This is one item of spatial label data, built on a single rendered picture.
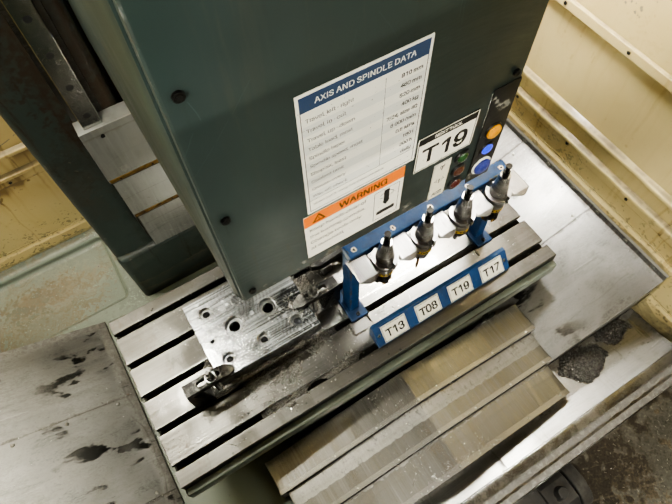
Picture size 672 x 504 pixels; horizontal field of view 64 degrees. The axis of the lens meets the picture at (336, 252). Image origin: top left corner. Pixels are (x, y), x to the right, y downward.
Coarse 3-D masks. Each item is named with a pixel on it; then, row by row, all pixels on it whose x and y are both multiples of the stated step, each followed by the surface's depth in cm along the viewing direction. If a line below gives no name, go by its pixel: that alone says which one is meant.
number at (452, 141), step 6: (468, 126) 72; (456, 132) 71; (462, 132) 72; (468, 132) 73; (444, 138) 71; (450, 138) 72; (456, 138) 73; (462, 138) 74; (444, 144) 72; (450, 144) 73; (456, 144) 74; (462, 144) 75; (438, 150) 73; (444, 150) 74; (450, 150) 75; (438, 156) 74
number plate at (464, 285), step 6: (468, 276) 150; (456, 282) 149; (462, 282) 150; (468, 282) 151; (450, 288) 149; (456, 288) 150; (462, 288) 151; (468, 288) 152; (450, 294) 150; (456, 294) 150; (462, 294) 151
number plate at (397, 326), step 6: (396, 318) 145; (402, 318) 145; (390, 324) 144; (396, 324) 145; (402, 324) 146; (384, 330) 144; (390, 330) 145; (396, 330) 146; (402, 330) 146; (384, 336) 145; (390, 336) 145; (396, 336) 146
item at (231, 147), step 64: (128, 0) 34; (192, 0) 37; (256, 0) 39; (320, 0) 43; (384, 0) 46; (448, 0) 51; (512, 0) 56; (128, 64) 41; (192, 64) 41; (256, 64) 44; (320, 64) 48; (448, 64) 59; (512, 64) 66; (192, 128) 46; (256, 128) 50; (192, 192) 53; (256, 192) 58; (256, 256) 68; (320, 256) 78
